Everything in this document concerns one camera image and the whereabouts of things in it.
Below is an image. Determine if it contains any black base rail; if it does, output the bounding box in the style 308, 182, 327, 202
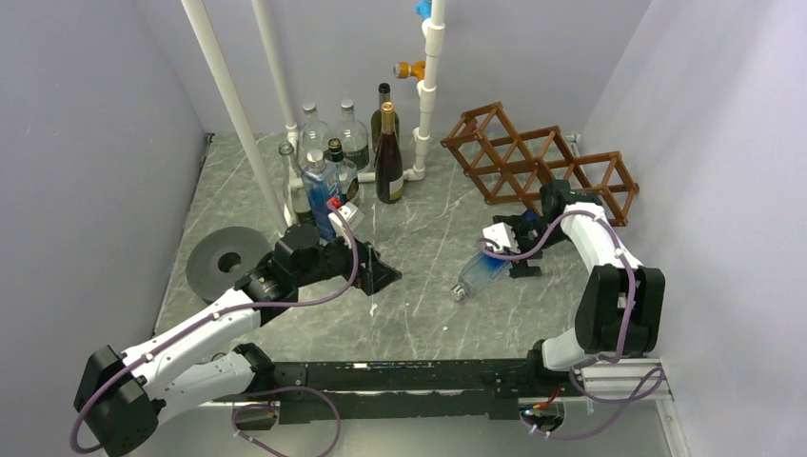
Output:
217, 349, 581, 425

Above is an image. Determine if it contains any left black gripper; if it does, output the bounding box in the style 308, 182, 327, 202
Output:
294, 225, 401, 294

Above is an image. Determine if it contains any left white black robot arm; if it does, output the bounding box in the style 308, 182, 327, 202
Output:
69, 225, 403, 456

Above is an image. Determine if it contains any orange valve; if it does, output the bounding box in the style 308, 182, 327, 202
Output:
393, 60, 425, 81

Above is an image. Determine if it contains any standing clear empty bottle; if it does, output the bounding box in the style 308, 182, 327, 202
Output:
278, 141, 315, 226

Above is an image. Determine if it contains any clear bottle dark label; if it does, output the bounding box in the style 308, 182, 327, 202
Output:
335, 98, 370, 171

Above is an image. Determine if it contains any white pvc pipe frame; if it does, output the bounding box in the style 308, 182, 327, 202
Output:
251, 0, 445, 182

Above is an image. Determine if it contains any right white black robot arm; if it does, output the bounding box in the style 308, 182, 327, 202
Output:
500, 179, 666, 395

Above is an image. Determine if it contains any small dark capped bottle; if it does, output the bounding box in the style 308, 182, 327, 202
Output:
327, 138, 362, 207

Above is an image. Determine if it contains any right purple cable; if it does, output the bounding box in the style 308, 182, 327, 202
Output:
478, 209, 666, 442

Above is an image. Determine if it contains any brown wooden wine rack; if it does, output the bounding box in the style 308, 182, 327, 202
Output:
441, 102, 640, 227

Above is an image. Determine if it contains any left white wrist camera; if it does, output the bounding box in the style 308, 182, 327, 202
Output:
326, 197, 364, 248

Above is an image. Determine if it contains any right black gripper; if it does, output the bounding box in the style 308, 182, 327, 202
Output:
507, 216, 568, 278

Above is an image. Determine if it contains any dark bottle gold cap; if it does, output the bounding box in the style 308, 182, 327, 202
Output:
375, 102, 404, 204

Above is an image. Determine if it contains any blue valve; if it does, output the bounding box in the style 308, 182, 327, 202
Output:
415, 0, 432, 20

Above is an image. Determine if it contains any dark bottle silver cap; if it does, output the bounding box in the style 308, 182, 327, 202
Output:
371, 82, 391, 152

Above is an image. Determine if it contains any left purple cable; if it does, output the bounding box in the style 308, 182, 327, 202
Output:
69, 201, 362, 457

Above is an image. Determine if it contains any purple cable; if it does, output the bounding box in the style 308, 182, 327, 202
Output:
69, 201, 362, 457
478, 209, 666, 442

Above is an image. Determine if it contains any aluminium frame rail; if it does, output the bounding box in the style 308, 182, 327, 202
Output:
100, 359, 688, 457

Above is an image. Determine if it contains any clear bottle red green label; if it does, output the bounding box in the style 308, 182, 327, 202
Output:
298, 102, 334, 164

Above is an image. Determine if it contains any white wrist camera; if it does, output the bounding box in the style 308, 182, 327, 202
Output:
326, 197, 364, 248
482, 222, 520, 254

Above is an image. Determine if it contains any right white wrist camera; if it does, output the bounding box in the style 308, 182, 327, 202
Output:
482, 222, 520, 254

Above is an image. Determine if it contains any blue labelled clear bottle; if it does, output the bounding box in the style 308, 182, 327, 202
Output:
302, 149, 343, 242

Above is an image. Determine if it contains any slanted white pvc pipe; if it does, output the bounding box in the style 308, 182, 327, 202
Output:
181, 0, 287, 236

